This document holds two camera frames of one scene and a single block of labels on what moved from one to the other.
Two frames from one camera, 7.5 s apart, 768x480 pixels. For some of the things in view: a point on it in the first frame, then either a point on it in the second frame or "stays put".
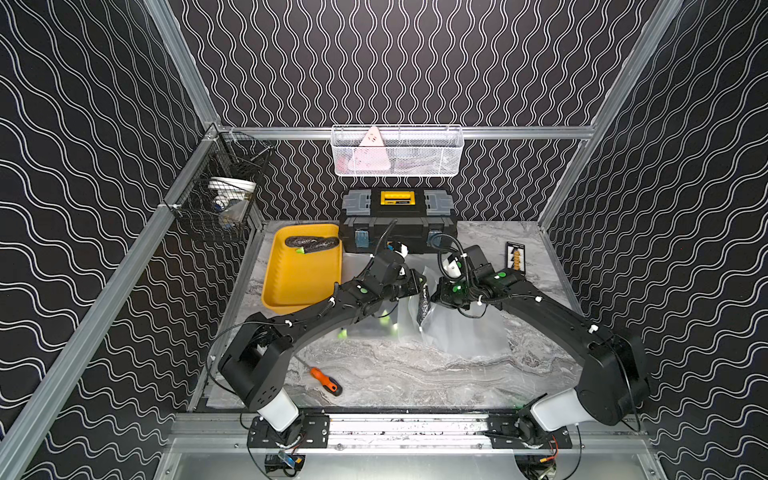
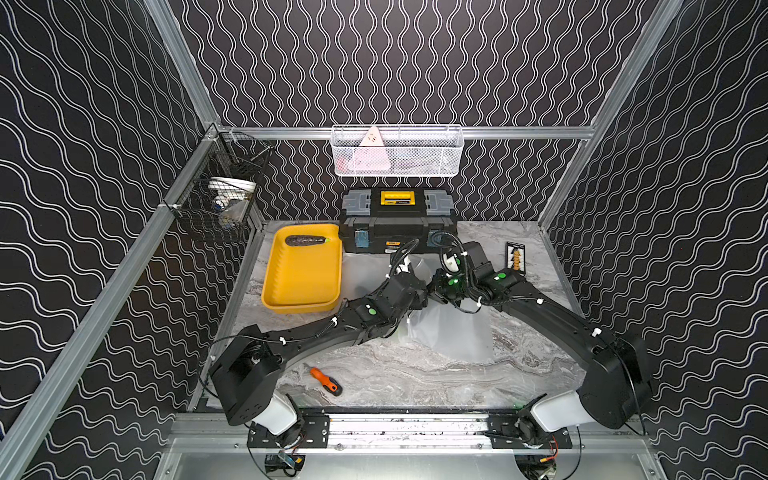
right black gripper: (440, 295) stays put
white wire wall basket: (398, 150) stays put
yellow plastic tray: (292, 280) stays put
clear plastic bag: (419, 319) -> (427, 264)
